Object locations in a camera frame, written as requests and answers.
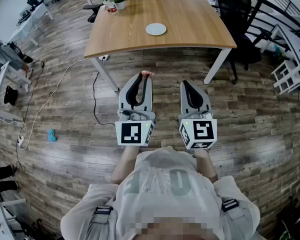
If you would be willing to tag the person's left forearm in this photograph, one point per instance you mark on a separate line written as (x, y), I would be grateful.
(123, 164)

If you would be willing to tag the wooden table with white legs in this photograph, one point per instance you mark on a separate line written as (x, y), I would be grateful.
(195, 21)

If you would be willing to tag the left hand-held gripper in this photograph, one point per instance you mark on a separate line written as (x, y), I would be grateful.
(131, 134)

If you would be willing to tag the black bag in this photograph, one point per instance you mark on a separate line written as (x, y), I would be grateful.
(10, 96)

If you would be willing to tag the white rack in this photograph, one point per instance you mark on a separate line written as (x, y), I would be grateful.
(291, 66)

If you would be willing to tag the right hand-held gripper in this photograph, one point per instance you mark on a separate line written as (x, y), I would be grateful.
(202, 131)

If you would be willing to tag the white round plate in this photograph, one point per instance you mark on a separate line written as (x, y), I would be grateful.
(156, 29)

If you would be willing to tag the blue toy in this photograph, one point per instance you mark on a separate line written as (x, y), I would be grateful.
(52, 135)

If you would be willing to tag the red white can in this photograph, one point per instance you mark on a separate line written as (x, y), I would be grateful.
(112, 7)

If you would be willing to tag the black office chair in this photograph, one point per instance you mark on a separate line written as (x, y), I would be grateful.
(95, 7)
(236, 16)

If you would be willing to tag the small pink object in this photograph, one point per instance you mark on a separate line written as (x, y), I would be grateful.
(147, 73)

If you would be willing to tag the person's white printed shirt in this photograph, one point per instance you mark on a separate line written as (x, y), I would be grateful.
(162, 184)

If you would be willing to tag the person's right forearm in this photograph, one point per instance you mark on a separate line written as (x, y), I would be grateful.
(206, 164)

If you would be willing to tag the white power strip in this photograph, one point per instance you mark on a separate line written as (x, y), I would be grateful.
(21, 141)
(104, 58)

